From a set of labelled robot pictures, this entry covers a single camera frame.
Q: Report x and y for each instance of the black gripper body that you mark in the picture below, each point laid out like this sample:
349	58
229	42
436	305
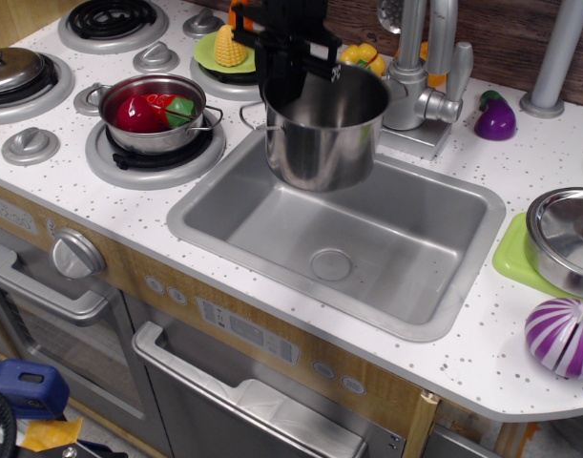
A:
296	26

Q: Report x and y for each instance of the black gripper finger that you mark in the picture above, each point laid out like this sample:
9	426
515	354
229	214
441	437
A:
267	62
297	77

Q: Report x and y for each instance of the tall steel pot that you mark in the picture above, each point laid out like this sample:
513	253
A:
324	137

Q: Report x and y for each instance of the grey sink basin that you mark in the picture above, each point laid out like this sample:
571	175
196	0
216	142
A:
400	250

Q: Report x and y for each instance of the steel pot with lid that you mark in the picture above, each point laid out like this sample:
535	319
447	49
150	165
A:
554	240

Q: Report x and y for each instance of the yellow toy corn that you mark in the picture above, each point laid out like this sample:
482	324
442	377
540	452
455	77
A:
228	52

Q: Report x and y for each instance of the orange toy carrot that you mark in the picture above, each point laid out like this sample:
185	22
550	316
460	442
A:
232	15

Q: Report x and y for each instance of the green round plate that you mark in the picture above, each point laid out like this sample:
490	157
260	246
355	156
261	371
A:
204	55

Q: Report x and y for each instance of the yellow toy bell pepper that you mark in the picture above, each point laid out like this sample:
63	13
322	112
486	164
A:
365	56

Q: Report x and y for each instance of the silver stove knob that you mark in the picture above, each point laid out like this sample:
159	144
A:
30	146
201	24
87	101
157	58

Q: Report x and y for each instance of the silver slotted spoon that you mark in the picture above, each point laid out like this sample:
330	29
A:
390	14

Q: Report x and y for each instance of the red green toy vegetable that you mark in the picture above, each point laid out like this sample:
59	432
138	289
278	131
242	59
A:
173	110

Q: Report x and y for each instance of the silver toy faucet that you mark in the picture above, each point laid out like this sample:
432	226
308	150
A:
418	118

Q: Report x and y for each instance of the orange toy behind faucet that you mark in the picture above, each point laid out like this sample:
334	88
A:
431	59

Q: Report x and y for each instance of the black coil burner back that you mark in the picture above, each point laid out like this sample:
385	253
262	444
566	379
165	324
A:
103	19

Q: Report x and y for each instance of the purple toy eggplant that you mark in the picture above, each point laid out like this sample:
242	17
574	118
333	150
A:
497	121

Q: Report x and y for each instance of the grey vertical pole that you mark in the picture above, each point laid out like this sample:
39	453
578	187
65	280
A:
544	100

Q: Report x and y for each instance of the steel lid on burner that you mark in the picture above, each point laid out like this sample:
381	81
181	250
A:
19	67

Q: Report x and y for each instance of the silver oven dial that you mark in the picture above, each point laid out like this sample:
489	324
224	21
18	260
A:
74	256

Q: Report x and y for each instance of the green square mat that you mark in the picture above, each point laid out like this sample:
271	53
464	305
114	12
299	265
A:
510	261

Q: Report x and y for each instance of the purple striped toy onion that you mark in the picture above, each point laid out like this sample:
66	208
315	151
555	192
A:
554	336

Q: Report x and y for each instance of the blue clamp tool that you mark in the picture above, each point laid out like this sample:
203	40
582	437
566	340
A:
35	391

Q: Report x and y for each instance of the yellow tape piece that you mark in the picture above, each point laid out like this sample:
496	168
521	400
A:
42	435

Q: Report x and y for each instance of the steel pan with handles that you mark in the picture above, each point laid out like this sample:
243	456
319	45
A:
134	125

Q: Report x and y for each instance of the oven door handle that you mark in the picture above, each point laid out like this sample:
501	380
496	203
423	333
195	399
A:
83	312

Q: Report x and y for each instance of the dishwasher door handle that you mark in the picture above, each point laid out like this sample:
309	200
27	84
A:
205	417

